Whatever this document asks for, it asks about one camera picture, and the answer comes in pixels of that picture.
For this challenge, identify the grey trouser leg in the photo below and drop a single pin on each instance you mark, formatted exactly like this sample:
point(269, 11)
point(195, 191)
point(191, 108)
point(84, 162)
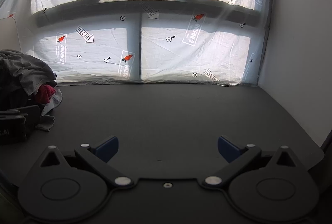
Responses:
point(46, 123)

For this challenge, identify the white garment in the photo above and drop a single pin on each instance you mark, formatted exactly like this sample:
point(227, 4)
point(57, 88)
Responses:
point(53, 102)

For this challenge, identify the dark grey jacket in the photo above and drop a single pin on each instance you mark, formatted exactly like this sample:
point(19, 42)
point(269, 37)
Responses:
point(10, 99)

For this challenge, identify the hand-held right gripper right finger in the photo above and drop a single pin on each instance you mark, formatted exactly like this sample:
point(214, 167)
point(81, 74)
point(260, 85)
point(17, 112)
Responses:
point(229, 149)

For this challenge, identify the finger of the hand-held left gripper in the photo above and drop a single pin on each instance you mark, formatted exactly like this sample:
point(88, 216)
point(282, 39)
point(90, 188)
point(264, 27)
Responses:
point(32, 116)

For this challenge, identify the grey sweatpants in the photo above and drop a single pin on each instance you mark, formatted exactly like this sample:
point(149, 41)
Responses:
point(28, 71)

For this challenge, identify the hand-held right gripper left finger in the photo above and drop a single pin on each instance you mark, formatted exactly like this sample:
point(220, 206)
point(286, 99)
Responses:
point(106, 148)

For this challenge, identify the red checked garment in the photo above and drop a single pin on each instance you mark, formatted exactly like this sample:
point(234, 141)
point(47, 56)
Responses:
point(46, 93)

